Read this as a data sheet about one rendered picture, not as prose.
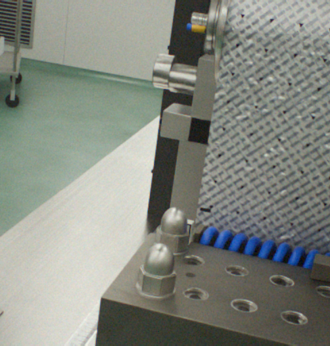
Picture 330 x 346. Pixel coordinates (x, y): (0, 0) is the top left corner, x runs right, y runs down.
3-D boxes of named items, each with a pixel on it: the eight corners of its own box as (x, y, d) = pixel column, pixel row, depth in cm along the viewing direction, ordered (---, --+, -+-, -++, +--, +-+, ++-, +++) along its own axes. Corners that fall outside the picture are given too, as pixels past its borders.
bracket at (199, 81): (146, 274, 97) (177, 47, 87) (193, 285, 95) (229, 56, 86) (135, 290, 92) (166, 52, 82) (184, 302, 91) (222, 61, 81)
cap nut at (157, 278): (141, 277, 67) (147, 232, 65) (179, 286, 66) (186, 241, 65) (129, 294, 63) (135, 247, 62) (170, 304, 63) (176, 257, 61)
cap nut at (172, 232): (157, 238, 76) (163, 198, 74) (191, 246, 75) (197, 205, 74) (148, 251, 72) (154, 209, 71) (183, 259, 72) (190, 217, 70)
